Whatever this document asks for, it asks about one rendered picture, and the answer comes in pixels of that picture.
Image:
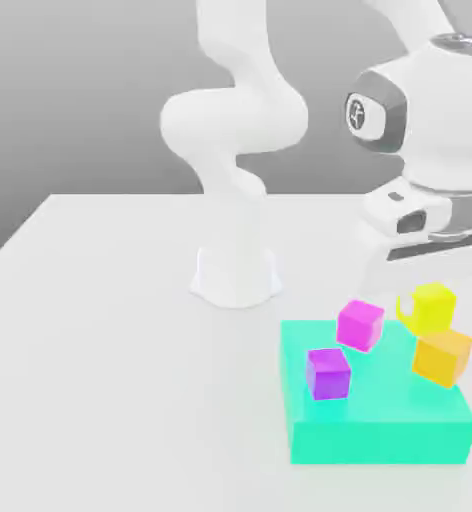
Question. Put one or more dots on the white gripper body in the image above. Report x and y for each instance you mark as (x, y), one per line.
(440, 266)

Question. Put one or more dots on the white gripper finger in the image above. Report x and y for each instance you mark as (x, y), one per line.
(402, 312)

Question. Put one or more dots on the small yellow cube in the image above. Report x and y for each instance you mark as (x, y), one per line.
(434, 310)

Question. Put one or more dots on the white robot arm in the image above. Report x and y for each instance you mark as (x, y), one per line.
(232, 120)

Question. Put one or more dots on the small magenta cube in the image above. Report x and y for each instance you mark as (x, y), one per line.
(360, 326)

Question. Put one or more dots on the small orange cube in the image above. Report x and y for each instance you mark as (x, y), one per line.
(442, 358)

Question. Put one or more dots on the small purple cube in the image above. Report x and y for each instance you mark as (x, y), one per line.
(328, 374)

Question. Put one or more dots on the large teal box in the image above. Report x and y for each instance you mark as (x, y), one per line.
(380, 424)

